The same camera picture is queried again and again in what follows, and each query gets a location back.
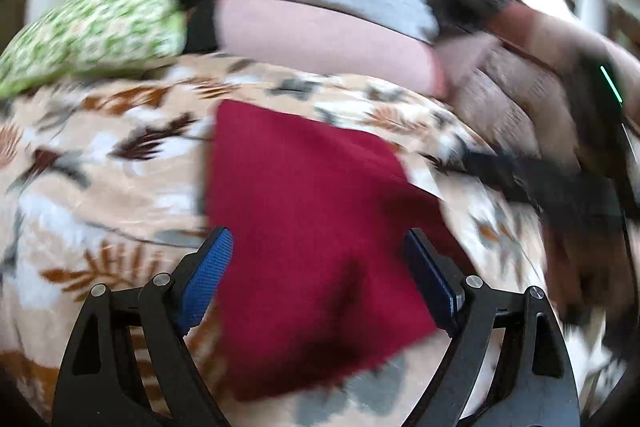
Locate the leaf-printed beige blanket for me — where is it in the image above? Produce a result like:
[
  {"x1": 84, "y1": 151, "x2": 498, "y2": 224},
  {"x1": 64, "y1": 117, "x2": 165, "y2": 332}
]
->
[{"x1": 0, "y1": 52, "x2": 626, "y2": 427}]

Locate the large pink cushion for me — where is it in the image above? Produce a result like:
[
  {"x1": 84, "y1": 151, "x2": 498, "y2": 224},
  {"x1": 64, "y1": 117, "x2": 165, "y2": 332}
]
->
[{"x1": 487, "y1": 2, "x2": 626, "y2": 82}]

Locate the dark furry cloth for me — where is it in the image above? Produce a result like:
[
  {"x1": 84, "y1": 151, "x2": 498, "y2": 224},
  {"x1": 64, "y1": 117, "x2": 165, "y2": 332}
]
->
[{"x1": 427, "y1": 0, "x2": 521, "y2": 40}]

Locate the red knit sweater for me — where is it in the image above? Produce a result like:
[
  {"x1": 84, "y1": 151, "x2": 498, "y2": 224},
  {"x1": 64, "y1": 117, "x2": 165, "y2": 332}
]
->
[{"x1": 204, "y1": 99, "x2": 476, "y2": 404}]

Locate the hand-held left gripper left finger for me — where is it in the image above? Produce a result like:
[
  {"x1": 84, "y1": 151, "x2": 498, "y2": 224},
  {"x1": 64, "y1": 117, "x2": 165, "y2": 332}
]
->
[{"x1": 51, "y1": 227, "x2": 234, "y2": 427}]

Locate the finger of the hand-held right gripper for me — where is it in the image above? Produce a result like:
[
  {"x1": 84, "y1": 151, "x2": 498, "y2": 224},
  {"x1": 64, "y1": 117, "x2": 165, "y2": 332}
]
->
[{"x1": 462, "y1": 149, "x2": 551, "y2": 208}]

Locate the long pink bolster pillow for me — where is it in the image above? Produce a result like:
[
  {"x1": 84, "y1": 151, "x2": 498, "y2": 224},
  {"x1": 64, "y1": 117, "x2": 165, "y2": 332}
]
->
[{"x1": 215, "y1": 0, "x2": 448, "y2": 100}]

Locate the green patterned pillow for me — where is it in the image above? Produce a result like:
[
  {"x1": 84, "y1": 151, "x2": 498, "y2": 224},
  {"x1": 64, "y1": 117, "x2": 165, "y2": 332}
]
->
[{"x1": 0, "y1": 0, "x2": 186, "y2": 100}]

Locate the person's right hand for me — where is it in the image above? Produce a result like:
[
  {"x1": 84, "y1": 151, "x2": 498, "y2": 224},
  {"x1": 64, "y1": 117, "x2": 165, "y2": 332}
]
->
[{"x1": 542, "y1": 219, "x2": 618, "y2": 325}]

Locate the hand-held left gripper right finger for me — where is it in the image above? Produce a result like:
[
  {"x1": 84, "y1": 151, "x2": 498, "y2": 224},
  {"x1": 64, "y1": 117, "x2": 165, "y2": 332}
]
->
[{"x1": 404, "y1": 228, "x2": 581, "y2": 427}]

